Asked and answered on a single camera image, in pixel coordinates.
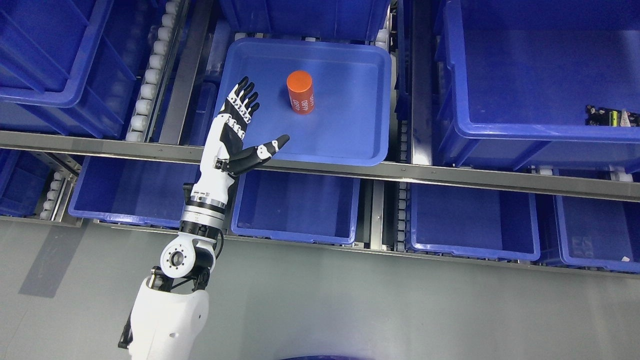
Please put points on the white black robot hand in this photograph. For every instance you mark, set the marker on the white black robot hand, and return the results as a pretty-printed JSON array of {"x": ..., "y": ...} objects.
[{"x": 224, "y": 157}]

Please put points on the orange cylindrical capacitor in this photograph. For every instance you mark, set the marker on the orange cylindrical capacitor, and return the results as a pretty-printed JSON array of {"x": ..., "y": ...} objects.
[{"x": 300, "y": 87}]

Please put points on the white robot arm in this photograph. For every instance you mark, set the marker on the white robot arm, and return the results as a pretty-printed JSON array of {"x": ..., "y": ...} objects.
[{"x": 172, "y": 304}]

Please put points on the steel shelf rack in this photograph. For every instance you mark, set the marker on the steel shelf rack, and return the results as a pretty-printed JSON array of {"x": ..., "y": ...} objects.
[{"x": 173, "y": 106}]

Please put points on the blue bin lower left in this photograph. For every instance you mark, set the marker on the blue bin lower left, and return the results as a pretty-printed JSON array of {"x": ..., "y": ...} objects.
[{"x": 133, "y": 192}]

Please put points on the blue bin lower centre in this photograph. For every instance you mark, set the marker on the blue bin lower centre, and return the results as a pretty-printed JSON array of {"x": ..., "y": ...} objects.
[{"x": 296, "y": 207}]

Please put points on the blue tray bin centre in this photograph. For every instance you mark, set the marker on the blue tray bin centre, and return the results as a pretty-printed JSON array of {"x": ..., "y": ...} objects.
[{"x": 350, "y": 122}]

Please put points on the blue bin upper left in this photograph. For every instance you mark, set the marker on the blue bin upper left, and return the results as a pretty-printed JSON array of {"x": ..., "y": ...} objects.
[{"x": 69, "y": 67}]

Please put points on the blue bin top centre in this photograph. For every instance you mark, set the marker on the blue bin top centre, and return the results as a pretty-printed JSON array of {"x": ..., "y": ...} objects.
[{"x": 347, "y": 20}]

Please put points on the blue bin far left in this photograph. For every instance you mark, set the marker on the blue bin far left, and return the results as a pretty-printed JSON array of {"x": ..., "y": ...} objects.
[{"x": 23, "y": 177}]

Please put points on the blue bin lower right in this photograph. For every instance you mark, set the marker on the blue bin lower right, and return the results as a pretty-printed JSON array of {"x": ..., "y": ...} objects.
[{"x": 473, "y": 223}]

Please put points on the large blue bin right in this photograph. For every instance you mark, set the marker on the large blue bin right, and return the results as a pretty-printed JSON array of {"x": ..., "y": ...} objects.
[{"x": 517, "y": 77}]

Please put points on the small electronic part in bin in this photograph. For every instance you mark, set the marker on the small electronic part in bin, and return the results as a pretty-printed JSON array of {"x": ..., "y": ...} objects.
[{"x": 602, "y": 116}]

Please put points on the blue bin far right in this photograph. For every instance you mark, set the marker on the blue bin far right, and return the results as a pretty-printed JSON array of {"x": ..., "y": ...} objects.
[{"x": 598, "y": 233}]

